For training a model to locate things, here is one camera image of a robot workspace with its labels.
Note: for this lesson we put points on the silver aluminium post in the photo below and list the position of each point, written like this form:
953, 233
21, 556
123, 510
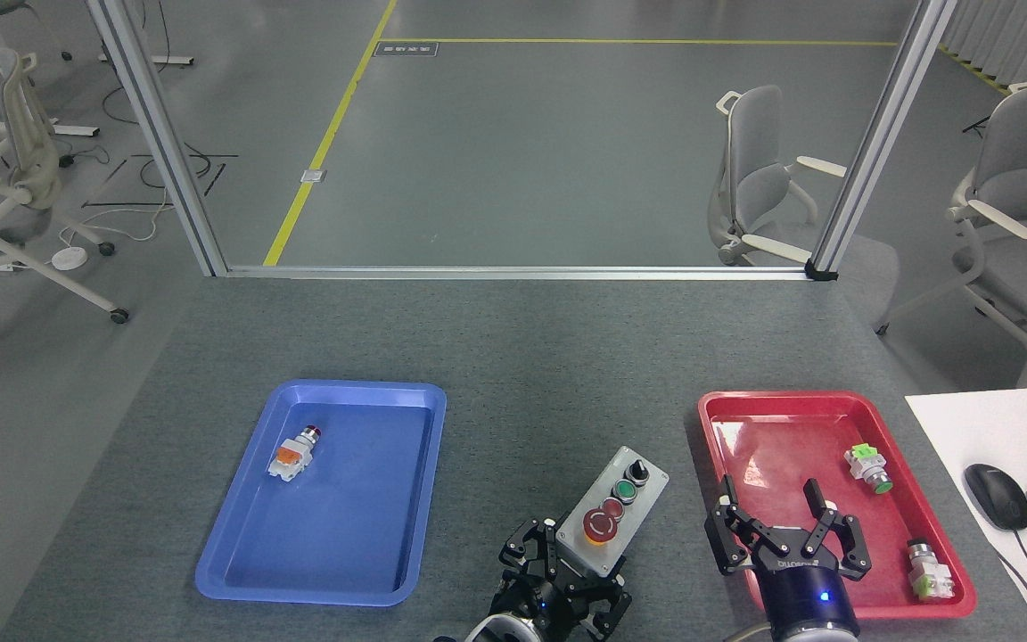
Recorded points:
883, 134
157, 134

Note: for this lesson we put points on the white desk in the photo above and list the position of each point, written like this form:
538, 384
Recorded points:
995, 428

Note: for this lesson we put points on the silver button green white block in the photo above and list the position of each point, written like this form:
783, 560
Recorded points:
928, 571

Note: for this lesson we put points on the white round floor device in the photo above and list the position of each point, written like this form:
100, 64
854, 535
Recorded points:
69, 258

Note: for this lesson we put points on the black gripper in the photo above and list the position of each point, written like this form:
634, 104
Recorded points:
549, 611
808, 593

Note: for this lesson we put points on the black computer mouse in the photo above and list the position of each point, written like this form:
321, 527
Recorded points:
997, 495

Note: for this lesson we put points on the red plastic tray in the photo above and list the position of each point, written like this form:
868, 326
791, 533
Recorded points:
781, 428

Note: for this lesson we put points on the green push button switch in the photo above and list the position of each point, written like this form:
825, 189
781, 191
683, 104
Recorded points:
866, 465

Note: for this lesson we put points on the white mesh office chair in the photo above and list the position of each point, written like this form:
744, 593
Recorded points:
28, 169

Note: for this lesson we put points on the dark floor label plate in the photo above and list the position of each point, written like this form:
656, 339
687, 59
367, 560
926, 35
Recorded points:
406, 49

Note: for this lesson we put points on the blue plastic tray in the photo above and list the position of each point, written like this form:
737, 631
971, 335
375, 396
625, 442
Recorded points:
344, 517

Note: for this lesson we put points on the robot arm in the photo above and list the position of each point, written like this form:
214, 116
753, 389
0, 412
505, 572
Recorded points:
500, 629
821, 635

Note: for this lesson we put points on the white desk foot bar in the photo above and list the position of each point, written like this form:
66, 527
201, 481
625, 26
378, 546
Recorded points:
166, 61
68, 130

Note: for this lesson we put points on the red push button orange block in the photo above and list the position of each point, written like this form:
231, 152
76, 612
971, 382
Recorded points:
289, 459

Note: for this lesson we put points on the grey control box with buttons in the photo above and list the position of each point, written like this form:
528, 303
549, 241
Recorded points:
634, 517

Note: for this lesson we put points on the silver floor socket plate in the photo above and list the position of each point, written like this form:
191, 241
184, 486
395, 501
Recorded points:
314, 176

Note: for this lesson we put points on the silver aluminium rail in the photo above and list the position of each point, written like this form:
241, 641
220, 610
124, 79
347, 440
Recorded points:
513, 272

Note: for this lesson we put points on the grey chair with white armrests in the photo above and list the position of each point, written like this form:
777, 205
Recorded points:
1026, 178
759, 169

